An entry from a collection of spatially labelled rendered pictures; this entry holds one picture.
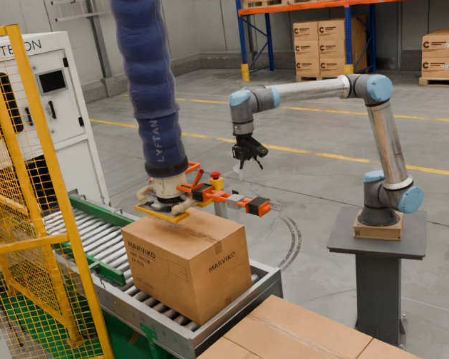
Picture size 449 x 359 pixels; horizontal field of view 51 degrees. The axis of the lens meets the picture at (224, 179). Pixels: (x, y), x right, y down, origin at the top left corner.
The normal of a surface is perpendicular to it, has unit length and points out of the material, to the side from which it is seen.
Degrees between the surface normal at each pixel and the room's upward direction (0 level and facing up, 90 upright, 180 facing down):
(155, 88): 73
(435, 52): 91
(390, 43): 90
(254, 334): 0
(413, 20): 90
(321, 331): 0
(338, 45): 88
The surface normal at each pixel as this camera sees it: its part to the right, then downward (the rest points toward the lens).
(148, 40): 0.33, 0.18
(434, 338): -0.14, -0.91
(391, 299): -0.38, 0.40
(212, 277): 0.70, 0.18
